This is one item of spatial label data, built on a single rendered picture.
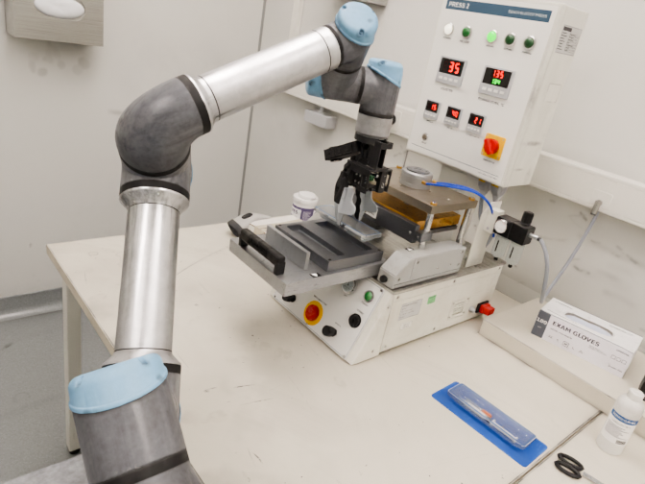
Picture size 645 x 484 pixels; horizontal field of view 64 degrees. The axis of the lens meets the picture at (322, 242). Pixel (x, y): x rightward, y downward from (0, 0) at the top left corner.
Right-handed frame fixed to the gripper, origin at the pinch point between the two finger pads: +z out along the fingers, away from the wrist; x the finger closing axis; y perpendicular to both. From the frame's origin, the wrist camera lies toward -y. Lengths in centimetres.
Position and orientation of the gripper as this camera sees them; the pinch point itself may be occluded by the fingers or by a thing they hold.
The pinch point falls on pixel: (346, 217)
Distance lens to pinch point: 119.9
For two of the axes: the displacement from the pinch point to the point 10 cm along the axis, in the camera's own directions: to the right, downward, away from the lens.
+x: 7.7, -1.3, 6.3
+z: -1.7, 9.0, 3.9
